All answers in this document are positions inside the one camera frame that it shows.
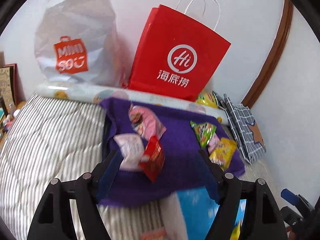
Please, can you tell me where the red snack packet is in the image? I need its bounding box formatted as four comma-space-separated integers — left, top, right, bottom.
139, 135, 166, 182

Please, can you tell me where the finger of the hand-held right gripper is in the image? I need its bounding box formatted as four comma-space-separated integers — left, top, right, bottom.
280, 189, 314, 210

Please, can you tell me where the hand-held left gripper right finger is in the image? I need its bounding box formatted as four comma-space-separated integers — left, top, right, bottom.
197, 149, 289, 240

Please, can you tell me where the large pink snack packet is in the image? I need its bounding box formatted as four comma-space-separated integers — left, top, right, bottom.
128, 105, 167, 140

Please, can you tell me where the white plastic bag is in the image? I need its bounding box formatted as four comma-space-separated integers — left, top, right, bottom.
34, 0, 125, 87

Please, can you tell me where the orange red packet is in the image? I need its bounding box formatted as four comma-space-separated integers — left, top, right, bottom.
140, 232, 163, 240

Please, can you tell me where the grey checked bag with star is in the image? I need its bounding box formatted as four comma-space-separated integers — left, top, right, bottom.
212, 91, 267, 165

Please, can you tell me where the brown wooden door frame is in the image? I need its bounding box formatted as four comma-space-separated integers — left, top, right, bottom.
241, 0, 294, 108

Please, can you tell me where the striped quilt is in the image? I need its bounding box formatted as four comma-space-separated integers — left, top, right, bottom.
0, 95, 285, 240

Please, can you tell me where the green snack packet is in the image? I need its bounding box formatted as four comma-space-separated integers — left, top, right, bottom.
190, 121, 217, 149

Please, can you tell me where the blue box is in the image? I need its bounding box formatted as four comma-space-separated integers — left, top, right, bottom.
160, 186, 247, 240

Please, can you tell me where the purple cloth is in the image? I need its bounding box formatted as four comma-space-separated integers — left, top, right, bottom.
99, 97, 245, 208

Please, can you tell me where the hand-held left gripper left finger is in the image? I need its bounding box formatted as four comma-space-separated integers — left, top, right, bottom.
26, 150, 125, 240

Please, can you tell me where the small plush toy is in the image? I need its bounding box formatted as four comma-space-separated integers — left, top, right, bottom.
2, 109, 22, 133

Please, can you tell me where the rolled printed sheet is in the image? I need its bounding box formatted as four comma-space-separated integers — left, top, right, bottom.
35, 84, 229, 125

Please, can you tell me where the red paper bag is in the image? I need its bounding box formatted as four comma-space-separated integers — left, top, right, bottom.
127, 0, 232, 102

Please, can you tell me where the white pink snack packet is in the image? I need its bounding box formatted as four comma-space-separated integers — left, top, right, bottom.
114, 134, 148, 172

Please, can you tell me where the yellow chips bag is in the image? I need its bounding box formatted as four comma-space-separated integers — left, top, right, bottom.
195, 91, 219, 109

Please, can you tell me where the brown printed box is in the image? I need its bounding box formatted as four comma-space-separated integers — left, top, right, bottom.
0, 64, 19, 105

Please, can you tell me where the small pink snack packet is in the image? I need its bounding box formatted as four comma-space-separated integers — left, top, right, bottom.
207, 134, 220, 153

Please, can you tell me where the yellow snack packet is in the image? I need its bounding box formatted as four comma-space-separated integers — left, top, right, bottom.
209, 137, 237, 170

